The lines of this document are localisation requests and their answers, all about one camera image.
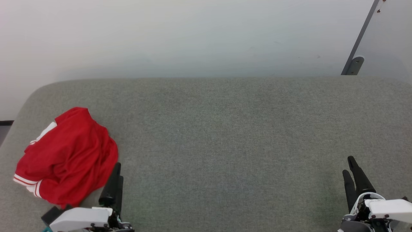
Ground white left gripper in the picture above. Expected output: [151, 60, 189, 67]
[50, 162, 135, 232]

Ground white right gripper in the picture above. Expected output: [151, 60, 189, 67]
[338, 156, 412, 232]

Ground red Bulls 23 jersey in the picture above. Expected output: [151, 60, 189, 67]
[13, 107, 119, 209]

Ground grey metal post bracket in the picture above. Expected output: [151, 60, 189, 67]
[347, 56, 365, 75]

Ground grey metal post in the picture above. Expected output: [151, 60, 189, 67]
[341, 0, 380, 75]

